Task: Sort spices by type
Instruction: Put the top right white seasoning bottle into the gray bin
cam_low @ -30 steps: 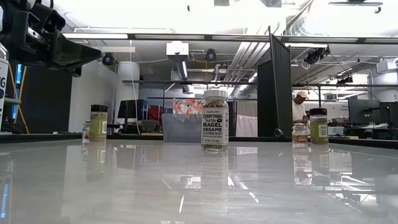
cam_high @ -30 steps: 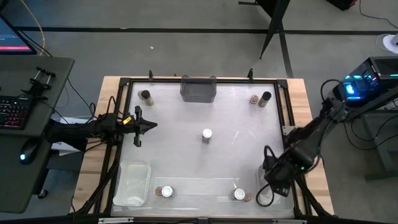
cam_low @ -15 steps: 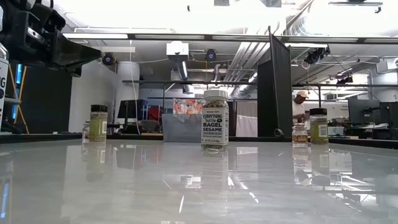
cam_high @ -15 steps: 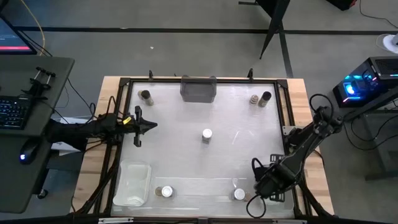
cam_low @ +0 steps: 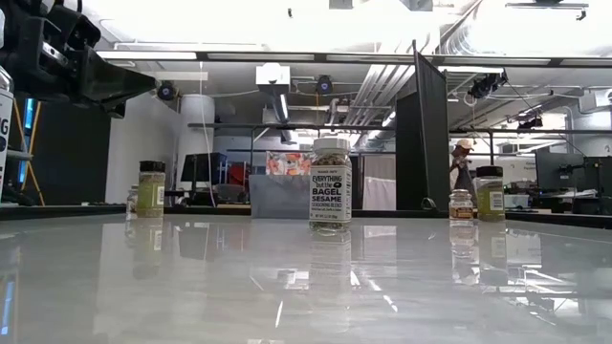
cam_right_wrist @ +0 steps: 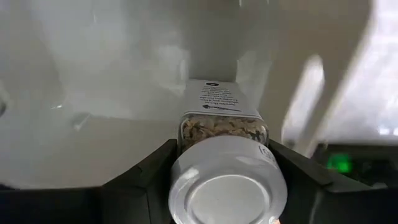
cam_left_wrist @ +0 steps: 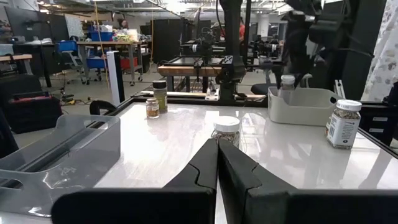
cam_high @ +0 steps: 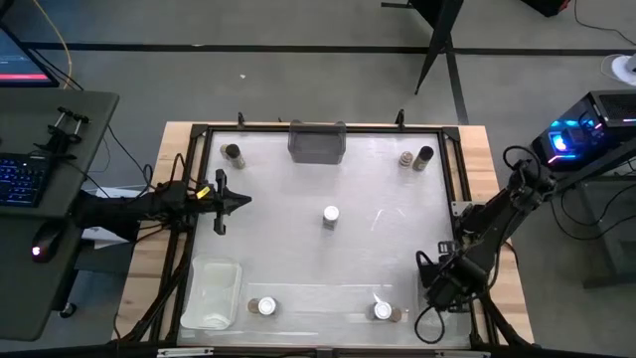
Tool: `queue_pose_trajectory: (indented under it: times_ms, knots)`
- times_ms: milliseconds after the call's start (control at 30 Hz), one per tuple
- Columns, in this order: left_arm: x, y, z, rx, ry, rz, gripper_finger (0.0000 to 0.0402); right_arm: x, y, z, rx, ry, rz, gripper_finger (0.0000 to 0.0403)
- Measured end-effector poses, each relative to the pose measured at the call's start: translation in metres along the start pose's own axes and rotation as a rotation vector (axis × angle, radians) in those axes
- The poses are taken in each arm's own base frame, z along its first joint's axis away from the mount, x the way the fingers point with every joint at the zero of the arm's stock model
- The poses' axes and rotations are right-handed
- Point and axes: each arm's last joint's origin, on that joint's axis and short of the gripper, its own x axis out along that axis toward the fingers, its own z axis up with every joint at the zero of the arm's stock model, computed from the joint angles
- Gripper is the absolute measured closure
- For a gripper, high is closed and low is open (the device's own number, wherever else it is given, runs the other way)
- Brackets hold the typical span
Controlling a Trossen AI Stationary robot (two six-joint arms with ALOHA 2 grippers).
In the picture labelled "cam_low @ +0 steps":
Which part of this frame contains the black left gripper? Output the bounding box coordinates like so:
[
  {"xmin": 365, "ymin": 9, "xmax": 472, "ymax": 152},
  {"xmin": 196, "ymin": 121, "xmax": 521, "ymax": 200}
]
[{"xmin": 0, "ymin": 0, "xmax": 160, "ymax": 105}]

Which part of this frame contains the green herb jar black lid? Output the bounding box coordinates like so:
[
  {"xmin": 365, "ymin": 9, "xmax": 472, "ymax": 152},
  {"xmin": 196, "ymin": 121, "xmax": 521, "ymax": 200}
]
[
  {"xmin": 136, "ymin": 160, "xmax": 167, "ymax": 220},
  {"xmin": 475, "ymin": 164, "xmax": 507, "ymax": 223}
]

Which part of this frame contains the small glass jar cork lid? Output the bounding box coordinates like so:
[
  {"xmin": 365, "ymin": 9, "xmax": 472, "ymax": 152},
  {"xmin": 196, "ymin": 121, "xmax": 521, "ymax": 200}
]
[
  {"xmin": 125, "ymin": 184, "xmax": 140, "ymax": 222},
  {"xmin": 448, "ymin": 188, "xmax": 475, "ymax": 222}
]

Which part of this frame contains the bagel seasoning jar white lid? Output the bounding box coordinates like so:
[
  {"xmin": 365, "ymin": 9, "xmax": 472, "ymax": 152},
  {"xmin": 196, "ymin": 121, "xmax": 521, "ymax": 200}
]
[
  {"xmin": 0, "ymin": 66, "xmax": 15, "ymax": 202},
  {"xmin": 308, "ymin": 137, "xmax": 354, "ymax": 234}
]

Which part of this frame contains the grey translucent plastic bin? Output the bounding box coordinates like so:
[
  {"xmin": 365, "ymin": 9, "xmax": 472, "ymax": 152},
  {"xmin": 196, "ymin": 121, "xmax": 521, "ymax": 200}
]
[{"xmin": 248, "ymin": 173, "xmax": 312, "ymax": 220}]

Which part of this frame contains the white round column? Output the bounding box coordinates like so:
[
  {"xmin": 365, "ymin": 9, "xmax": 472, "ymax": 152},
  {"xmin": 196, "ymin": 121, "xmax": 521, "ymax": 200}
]
[{"xmin": 175, "ymin": 94, "xmax": 216, "ymax": 192}]

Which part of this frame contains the desk computer monitor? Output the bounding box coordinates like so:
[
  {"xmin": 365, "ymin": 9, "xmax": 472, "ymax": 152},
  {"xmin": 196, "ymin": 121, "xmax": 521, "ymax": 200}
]
[{"xmin": 17, "ymin": 97, "xmax": 37, "ymax": 185}]

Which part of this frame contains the black monitor on stand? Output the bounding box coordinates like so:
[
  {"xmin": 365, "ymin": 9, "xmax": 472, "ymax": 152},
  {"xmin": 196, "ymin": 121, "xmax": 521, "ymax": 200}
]
[{"xmin": 180, "ymin": 152, "xmax": 229, "ymax": 206}]

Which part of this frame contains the yellow stand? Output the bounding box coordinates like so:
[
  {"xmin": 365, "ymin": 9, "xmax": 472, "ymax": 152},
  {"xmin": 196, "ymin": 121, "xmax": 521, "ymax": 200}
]
[{"xmin": 11, "ymin": 97, "xmax": 47, "ymax": 207}]

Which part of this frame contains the white ceiling box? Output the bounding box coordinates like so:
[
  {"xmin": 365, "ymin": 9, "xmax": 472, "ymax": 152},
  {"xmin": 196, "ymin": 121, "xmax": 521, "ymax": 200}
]
[{"xmin": 254, "ymin": 62, "xmax": 292, "ymax": 87}]

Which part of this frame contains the black metal shelf rack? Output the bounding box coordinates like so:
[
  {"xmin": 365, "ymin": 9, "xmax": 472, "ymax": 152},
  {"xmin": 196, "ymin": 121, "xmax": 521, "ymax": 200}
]
[{"xmin": 186, "ymin": 121, "xmax": 398, "ymax": 211}]

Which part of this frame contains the floral picture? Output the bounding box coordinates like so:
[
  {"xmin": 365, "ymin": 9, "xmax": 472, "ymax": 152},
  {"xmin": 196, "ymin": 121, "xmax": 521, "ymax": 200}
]
[{"xmin": 265, "ymin": 150, "xmax": 313, "ymax": 176}]

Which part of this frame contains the white cloth screen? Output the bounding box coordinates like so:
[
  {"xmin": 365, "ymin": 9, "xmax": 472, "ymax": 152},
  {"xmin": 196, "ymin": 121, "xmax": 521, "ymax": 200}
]
[{"xmin": 361, "ymin": 153, "xmax": 398, "ymax": 211}]

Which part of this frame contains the black partition panel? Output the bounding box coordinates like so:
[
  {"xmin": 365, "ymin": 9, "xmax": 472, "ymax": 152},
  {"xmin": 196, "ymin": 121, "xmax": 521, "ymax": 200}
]
[{"xmin": 395, "ymin": 40, "xmax": 451, "ymax": 212}]

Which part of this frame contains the person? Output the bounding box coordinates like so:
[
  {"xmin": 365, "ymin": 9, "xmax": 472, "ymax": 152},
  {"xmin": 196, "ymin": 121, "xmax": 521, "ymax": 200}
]
[{"xmin": 448, "ymin": 138, "xmax": 479, "ymax": 204}]

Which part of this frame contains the black ceiling light rig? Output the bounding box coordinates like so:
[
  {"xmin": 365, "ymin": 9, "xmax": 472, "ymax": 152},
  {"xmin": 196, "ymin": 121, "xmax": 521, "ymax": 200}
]
[{"xmin": 468, "ymin": 71, "xmax": 509, "ymax": 100}]

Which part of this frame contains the large black office monitor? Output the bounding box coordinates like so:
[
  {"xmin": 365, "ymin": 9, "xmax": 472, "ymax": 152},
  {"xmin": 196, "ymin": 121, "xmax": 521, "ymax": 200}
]
[{"xmin": 534, "ymin": 151, "xmax": 585, "ymax": 191}]

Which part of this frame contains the black overhead frame beam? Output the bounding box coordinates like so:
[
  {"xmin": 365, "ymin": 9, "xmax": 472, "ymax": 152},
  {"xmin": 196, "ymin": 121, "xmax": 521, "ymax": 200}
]
[{"xmin": 95, "ymin": 49, "xmax": 612, "ymax": 68}]

